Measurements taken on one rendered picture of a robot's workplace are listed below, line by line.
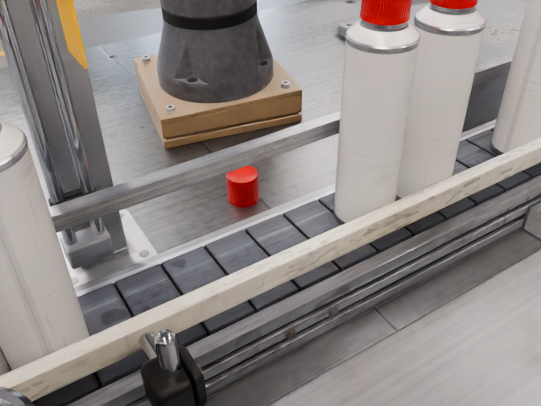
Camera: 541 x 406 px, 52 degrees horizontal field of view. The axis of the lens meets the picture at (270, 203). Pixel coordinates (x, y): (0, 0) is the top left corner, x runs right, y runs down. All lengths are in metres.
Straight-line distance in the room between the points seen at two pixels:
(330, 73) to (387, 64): 0.48
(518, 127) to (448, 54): 0.17
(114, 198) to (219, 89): 0.32
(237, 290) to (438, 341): 0.14
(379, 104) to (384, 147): 0.04
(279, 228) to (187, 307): 0.14
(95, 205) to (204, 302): 0.10
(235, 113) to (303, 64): 0.23
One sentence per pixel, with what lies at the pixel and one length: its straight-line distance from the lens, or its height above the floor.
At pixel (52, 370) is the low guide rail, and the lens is 0.36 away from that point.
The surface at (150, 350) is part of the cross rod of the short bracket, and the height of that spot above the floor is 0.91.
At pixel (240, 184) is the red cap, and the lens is 0.56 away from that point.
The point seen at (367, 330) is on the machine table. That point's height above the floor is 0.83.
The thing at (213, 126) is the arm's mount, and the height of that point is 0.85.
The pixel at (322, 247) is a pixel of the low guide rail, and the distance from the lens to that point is 0.40.
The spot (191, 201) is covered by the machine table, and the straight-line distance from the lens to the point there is 0.59.
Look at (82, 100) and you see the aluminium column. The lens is 0.45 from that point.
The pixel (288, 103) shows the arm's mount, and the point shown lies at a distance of 0.71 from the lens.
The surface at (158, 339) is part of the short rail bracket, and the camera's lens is 0.31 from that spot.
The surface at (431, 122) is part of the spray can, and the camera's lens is 0.46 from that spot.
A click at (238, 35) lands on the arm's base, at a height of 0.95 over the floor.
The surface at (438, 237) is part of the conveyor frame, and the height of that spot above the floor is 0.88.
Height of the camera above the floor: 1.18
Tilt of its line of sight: 37 degrees down
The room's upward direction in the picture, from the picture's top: 1 degrees counter-clockwise
